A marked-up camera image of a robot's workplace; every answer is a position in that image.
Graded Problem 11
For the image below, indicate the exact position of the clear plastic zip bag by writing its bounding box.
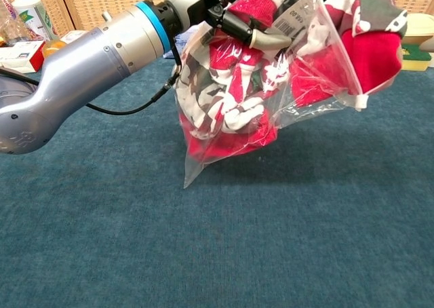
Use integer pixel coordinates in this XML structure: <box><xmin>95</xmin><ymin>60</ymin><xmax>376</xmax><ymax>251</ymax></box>
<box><xmin>174</xmin><ymin>0</ymin><xmax>370</xmax><ymax>189</ymax></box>

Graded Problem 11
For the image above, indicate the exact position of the red white patterned garment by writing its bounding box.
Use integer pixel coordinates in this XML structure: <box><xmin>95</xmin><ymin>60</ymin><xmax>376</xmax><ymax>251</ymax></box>
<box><xmin>178</xmin><ymin>0</ymin><xmax>408</xmax><ymax>159</ymax></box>

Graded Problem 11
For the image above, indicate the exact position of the pale purple clear box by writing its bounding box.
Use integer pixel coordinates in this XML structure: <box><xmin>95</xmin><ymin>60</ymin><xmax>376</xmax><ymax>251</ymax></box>
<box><xmin>60</xmin><ymin>29</ymin><xmax>90</xmax><ymax>45</ymax></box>

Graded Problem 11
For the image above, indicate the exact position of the bun in plastic wrap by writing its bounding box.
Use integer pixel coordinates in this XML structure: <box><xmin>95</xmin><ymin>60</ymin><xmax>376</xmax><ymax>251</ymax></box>
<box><xmin>42</xmin><ymin>39</ymin><xmax>68</xmax><ymax>58</ymax></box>

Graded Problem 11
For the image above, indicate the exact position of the white cup with green print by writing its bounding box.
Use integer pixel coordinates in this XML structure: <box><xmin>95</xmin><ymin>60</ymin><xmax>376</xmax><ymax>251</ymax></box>
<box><xmin>12</xmin><ymin>0</ymin><xmax>57</xmax><ymax>41</ymax></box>

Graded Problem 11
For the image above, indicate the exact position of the white red carton box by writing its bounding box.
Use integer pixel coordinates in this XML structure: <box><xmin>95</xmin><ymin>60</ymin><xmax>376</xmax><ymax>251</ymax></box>
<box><xmin>0</xmin><ymin>40</ymin><xmax>45</xmax><ymax>74</ymax></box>

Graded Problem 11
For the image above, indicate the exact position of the beige lidded food container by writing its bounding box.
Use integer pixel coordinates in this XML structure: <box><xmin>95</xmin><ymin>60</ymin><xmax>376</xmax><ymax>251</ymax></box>
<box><xmin>403</xmin><ymin>12</ymin><xmax>434</xmax><ymax>46</ymax></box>

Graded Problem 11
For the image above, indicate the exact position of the green yellow sponge box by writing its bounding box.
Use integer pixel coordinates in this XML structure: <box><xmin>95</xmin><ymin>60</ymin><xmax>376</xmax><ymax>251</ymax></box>
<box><xmin>399</xmin><ymin>43</ymin><xmax>433</xmax><ymax>72</ymax></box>

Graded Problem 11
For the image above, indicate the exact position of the blue carpet table cover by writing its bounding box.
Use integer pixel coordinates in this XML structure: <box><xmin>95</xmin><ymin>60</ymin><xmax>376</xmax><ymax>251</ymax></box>
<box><xmin>0</xmin><ymin>33</ymin><xmax>434</xmax><ymax>308</ymax></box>

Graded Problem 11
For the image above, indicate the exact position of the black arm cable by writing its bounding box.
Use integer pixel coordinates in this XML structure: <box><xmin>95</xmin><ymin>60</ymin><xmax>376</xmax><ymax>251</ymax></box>
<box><xmin>0</xmin><ymin>43</ymin><xmax>182</xmax><ymax>115</ymax></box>

